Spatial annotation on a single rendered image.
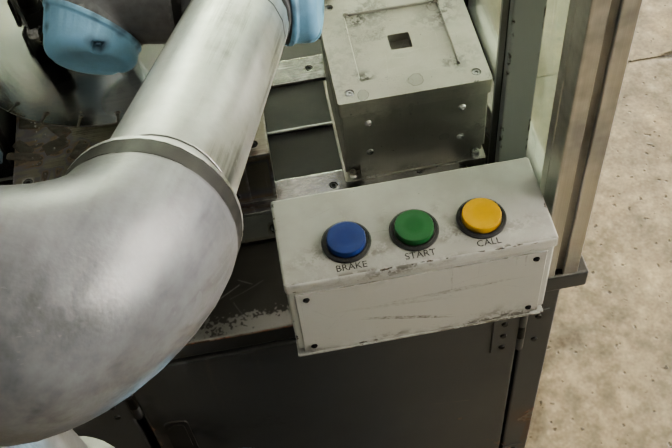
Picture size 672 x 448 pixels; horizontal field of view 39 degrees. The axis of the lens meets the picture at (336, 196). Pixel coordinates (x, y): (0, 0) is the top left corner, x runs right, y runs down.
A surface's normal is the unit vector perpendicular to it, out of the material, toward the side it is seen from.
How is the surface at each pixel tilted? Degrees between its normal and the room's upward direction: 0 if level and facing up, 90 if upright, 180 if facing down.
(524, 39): 90
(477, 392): 90
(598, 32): 90
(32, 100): 0
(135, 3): 56
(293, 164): 0
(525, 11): 90
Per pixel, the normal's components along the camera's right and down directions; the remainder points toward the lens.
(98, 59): -0.04, 0.98
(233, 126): 0.85, -0.40
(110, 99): -0.07, -0.61
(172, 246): 0.75, -0.29
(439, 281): 0.16, 0.78
